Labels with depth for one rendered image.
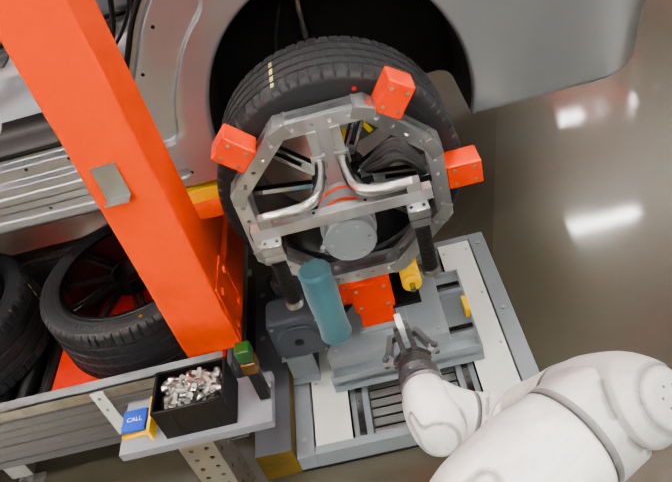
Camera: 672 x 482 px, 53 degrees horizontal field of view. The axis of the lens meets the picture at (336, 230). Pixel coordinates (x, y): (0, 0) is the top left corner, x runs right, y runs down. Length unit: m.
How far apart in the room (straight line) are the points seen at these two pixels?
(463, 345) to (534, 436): 1.54
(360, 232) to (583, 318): 1.12
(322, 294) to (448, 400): 0.58
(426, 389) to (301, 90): 0.77
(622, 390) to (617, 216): 2.16
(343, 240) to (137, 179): 0.50
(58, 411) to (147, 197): 0.97
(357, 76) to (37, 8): 0.70
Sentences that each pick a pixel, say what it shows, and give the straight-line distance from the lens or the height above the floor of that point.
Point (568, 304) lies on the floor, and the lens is 2.55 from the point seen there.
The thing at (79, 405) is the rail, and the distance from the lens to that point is 2.36.
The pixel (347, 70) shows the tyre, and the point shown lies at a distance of 1.66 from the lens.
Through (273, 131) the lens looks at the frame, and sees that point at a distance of 1.61.
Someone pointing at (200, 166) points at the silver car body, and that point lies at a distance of 2.19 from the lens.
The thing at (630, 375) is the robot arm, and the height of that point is 1.27.
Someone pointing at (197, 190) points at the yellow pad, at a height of 0.73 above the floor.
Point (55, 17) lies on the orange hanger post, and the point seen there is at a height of 1.52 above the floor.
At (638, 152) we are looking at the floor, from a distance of 3.24.
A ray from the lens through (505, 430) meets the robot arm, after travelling 0.75.
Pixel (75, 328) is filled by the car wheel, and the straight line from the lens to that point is 2.34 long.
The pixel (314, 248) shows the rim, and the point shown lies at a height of 0.65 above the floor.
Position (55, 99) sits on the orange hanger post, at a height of 1.36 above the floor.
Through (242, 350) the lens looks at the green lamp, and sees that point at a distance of 1.74.
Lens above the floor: 1.89
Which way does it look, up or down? 38 degrees down
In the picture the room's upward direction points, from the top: 18 degrees counter-clockwise
